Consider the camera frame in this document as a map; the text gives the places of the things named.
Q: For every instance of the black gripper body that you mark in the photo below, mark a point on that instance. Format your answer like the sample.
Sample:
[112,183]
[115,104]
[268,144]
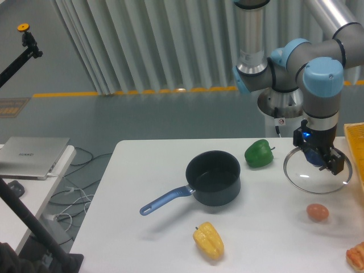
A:
[319,141]

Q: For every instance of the glass lid blue knob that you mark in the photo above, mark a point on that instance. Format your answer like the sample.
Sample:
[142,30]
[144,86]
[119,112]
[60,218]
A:
[308,178]

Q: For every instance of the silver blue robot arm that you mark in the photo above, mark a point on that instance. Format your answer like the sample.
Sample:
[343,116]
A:
[317,70]

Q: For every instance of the yellow wicker basket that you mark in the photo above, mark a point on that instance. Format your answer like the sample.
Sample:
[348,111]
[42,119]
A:
[354,137]

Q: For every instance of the green bell pepper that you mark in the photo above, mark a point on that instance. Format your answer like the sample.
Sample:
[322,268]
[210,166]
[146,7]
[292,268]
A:
[259,154]

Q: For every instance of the brown egg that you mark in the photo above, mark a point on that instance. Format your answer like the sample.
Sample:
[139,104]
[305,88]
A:
[317,212]

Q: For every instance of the orange toy bread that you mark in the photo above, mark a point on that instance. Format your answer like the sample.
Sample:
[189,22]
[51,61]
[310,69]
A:
[354,257]

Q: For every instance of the yellow bell pepper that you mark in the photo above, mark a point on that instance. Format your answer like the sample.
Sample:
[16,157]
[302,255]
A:
[209,241]

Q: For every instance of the white corrugated curtain panel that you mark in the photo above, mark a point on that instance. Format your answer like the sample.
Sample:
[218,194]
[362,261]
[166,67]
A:
[136,46]

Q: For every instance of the black tripod pole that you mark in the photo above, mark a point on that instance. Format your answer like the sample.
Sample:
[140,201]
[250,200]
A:
[62,261]

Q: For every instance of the silver laptop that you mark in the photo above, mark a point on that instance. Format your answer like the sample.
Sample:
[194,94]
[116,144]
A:
[31,157]

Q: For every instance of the white side desk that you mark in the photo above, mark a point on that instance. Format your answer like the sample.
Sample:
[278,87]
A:
[36,197]

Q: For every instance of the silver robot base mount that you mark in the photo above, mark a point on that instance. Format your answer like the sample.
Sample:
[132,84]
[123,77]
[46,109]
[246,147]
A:
[282,112]

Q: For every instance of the black saucepan blue handle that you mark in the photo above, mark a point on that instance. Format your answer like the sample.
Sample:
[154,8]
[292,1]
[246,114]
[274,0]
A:
[213,180]

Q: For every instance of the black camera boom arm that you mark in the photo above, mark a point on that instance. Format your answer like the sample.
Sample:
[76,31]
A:
[31,50]

